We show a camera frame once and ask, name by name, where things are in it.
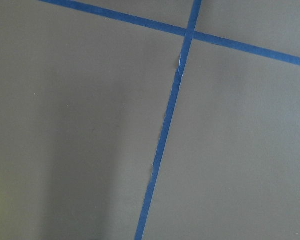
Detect blue tape strip long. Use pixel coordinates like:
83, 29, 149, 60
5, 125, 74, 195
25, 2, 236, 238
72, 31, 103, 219
134, 0, 202, 240

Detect blue tape strip crossing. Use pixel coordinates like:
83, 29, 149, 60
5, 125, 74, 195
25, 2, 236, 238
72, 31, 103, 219
44, 0, 300, 66

